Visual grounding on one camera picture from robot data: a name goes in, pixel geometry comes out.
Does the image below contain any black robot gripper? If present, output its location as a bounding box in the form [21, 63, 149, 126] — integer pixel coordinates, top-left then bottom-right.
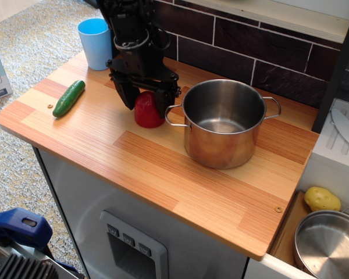
[106, 45, 181, 119]

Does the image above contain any stainless steel pot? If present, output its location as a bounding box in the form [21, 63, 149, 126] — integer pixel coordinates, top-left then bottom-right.
[179, 79, 270, 169]

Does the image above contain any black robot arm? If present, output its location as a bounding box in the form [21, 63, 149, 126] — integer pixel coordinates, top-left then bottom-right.
[97, 1, 181, 118]

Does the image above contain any yellow toy potato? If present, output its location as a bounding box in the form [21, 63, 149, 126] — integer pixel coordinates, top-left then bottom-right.
[304, 187, 341, 212]

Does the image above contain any green toy cucumber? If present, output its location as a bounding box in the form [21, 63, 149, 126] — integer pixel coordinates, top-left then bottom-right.
[52, 80, 86, 117]

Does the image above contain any light blue plastic cup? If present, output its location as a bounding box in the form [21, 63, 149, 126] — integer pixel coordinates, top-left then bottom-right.
[77, 18, 113, 71]

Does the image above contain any blue clamp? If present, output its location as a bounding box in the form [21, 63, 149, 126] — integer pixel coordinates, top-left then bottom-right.
[0, 208, 53, 249]

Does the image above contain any white dish rack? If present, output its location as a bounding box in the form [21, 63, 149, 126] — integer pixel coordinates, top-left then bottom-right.
[316, 99, 349, 166]

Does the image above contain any steel pan in sink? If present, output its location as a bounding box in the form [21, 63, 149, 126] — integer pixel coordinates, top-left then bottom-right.
[293, 210, 349, 278]

